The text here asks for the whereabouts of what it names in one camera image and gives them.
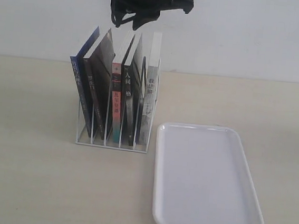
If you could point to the white grey spine book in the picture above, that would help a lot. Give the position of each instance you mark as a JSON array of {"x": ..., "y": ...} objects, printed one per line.
[{"x": 149, "y": 91}]

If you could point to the white plastic tray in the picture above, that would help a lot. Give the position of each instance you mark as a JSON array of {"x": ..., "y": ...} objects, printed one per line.
[{"x": 202, "y": 177}]

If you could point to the white wire book rack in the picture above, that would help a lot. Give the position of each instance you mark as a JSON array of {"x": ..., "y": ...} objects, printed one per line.
[{"x": 82, "y": 137}]

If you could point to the black spine book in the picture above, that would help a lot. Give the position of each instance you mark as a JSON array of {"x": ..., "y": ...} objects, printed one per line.
[{"x": 130, "y": 87}]

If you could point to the blue moon cover book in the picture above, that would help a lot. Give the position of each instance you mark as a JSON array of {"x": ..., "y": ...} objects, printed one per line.
[{"x": 81, "y": 79}]

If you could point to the pink teal spine book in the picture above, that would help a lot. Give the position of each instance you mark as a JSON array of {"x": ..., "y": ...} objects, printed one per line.
[{"x": 117, "y": 67}]

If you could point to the dark brown book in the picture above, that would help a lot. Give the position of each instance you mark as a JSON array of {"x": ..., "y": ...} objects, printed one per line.
[{"x": 97, "y": 63}]

